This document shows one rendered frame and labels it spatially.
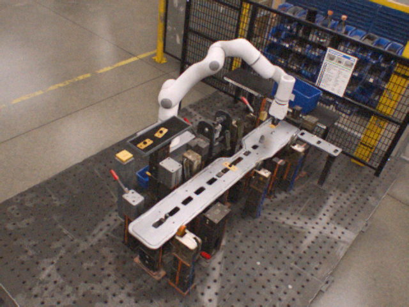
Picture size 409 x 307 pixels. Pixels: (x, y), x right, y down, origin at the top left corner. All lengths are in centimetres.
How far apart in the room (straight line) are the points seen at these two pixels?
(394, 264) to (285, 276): 151
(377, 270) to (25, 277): 250
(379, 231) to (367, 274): 51
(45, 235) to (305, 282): 139
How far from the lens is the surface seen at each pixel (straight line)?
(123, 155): 197
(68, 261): 214
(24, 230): 231
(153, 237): 182
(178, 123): 221
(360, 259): 342
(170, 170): 197
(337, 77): 284
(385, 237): 370
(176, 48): 515
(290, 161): 247
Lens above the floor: 244
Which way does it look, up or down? 39 degrees down
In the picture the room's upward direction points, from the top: 9 degrees clockwise
